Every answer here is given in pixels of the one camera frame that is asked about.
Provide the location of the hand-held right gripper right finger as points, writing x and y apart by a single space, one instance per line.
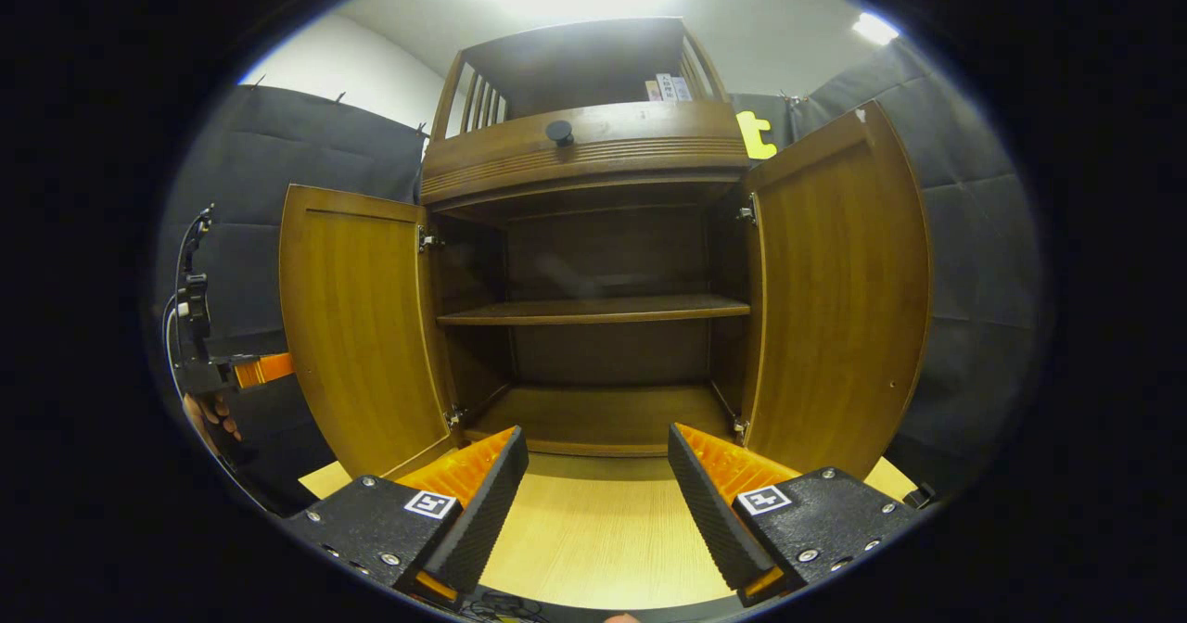
714 512

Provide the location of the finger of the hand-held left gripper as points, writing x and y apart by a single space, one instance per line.
264 370

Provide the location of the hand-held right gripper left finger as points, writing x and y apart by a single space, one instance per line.
482 512

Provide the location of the wooden shoe cabinet door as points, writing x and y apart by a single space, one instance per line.
835 298
357 326

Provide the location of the metal door hinge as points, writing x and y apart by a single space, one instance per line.
747 210
428 239
739 427
453 416

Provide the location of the wooden cabinet shelf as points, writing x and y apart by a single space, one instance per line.
593 310

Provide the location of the wooden cabinet drawer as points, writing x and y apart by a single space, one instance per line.
649 132

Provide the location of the black backdrop cloth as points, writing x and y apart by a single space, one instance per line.
974 280

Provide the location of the black round drawer knob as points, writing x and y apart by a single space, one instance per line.
559 133

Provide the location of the small grey book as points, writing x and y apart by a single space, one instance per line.
683 89

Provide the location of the small white book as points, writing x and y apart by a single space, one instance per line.
666 87

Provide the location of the small ceiling light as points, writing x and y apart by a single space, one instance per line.
874 28

